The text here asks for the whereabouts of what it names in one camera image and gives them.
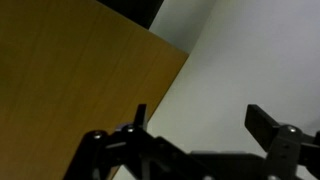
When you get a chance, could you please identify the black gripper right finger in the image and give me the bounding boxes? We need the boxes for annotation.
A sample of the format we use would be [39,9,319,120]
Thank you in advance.
[244,103,320,180]

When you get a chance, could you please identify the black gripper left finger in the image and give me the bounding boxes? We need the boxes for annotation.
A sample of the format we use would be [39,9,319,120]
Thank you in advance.
[63,103,214,180]

